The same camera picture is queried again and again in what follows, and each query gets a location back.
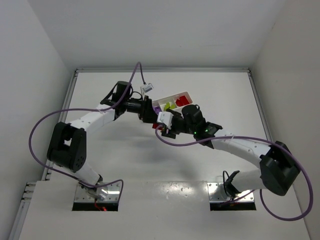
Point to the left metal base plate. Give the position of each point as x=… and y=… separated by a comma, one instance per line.
x=107, y=194

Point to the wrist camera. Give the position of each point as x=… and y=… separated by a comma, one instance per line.
x=165, y=118
x=146, y=88

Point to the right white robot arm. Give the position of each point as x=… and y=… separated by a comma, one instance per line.
x=276, y=169

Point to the white three-compartment tray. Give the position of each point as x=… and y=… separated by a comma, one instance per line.
x=173, y=102

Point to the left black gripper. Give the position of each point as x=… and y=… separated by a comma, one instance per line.
x=145, y=110

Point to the red curved lego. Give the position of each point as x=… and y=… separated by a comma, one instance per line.
x=182, y=101

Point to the small red lego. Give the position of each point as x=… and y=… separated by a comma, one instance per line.
x=155, y=125

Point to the purple rounded lego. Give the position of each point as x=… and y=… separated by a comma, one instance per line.
x=157, y=109

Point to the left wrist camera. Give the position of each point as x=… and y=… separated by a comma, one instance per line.
x=146, y=88

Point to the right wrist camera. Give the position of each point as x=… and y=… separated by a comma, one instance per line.
x=165, y=118

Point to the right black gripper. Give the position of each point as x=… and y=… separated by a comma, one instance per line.
x=170, y=129

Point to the green curved lego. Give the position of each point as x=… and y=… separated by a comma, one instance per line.
x=169, y=106

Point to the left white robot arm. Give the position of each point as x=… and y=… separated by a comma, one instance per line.
x=68, y=145

